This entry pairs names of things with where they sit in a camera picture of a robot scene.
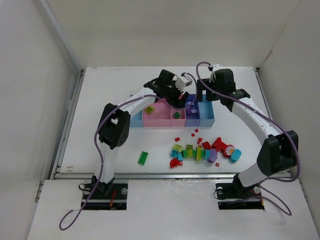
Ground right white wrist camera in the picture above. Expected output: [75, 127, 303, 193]
[207, 64, 222, 82]

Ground teal lego bricks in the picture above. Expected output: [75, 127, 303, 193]
[170, 149, 183, 161]

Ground green lego row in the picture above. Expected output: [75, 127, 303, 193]
[181, 144, 211, 162]

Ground red round flower lego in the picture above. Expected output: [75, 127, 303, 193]
[222, 144, 235, 158]

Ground metal table rail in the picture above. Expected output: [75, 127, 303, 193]
[50, 172, 235, 180]

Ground red slope lego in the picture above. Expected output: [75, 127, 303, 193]
[197, 137, 203, 145]

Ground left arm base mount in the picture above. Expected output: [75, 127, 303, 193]
[78, 183, 128, 211]

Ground lime lego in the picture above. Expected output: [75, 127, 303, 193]
[144, 105, 155, 115]

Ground red lego cluster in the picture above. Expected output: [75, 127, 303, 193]
[201, 137, 228, 152]

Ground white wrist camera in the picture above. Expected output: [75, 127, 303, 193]
[207, 64, 222, 82]
[175, 74, 193, 91]

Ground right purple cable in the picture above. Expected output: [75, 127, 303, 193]
[195, 61, 301, 217]

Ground lime printed lego brick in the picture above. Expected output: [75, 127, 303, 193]
[172, 144, 184, 152]

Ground purple lego brick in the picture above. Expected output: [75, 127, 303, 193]
[185, 101, 199, 119]

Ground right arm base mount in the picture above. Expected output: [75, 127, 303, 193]
[214, 182, 265, 210]

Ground large pink bin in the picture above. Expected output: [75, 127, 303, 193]
[142, 101, 171, 127]

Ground dark green lego piece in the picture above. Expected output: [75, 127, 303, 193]
[173, 112, 181, 119]

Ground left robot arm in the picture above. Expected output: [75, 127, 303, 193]
[91, 69, 195, 197]

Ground red dome lego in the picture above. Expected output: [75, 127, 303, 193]
[169, 158, 183, 169]

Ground light blue bin left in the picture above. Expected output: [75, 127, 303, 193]
[128, 98, 145, 128]

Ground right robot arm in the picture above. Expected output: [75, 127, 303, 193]
[197, 68, 301, 194]

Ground small pink bin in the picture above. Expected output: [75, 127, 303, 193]
[170, 108, 186, 127]

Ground lavender flower lego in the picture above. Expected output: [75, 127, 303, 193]
[206, 148, 218, 164]

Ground green lego plate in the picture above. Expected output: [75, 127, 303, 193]
[138, 151, 148, 166]

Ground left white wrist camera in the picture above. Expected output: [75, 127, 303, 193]
[175, 74, 193, 91]

